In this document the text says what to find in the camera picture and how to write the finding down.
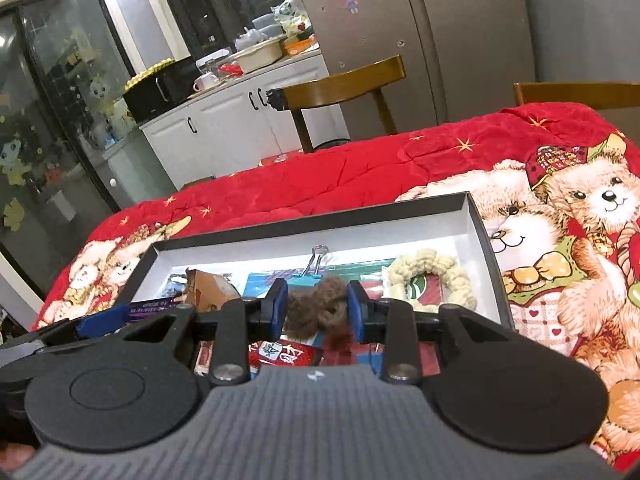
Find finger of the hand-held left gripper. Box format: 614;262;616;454
30;306;133;350

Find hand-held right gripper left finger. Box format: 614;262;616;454
120;278;291;386

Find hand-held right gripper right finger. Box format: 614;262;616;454
346;280;506;383

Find brown fuzzy hair claw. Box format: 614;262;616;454
286;280;351;347

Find purple tube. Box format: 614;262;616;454
117;299;177;314

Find silver binder clip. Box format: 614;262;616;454
300;244;335;277

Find brown paper packet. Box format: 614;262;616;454
186;268;242;311

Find black cardboard box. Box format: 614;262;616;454
115;191;516;361

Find cream scrunchie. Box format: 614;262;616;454
382;249;479;312

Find person's left hand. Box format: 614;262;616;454
0;441;41;476

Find printed flat packet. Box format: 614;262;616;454
167;258;476;356

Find red printed blanket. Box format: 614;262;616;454
32;102;640;475

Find white cabinet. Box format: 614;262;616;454
140;52;351;194

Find sliding glass door with stickers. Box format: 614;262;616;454
0;0;176;306

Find wooden chair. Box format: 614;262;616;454
513;81;640;111
266;55;407;154

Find black microwave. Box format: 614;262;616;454
123;56;201;122

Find yellow bumpy item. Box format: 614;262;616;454
125;58;176;91

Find cream pot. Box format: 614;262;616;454
232;37;289;74

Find orange package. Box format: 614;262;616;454
285;37;319;57

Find silver double-door refrigerator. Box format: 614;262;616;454
287;0;539;137

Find plastic snack bag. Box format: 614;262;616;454
270;0;312;41

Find dark window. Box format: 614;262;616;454
155;0;301;62

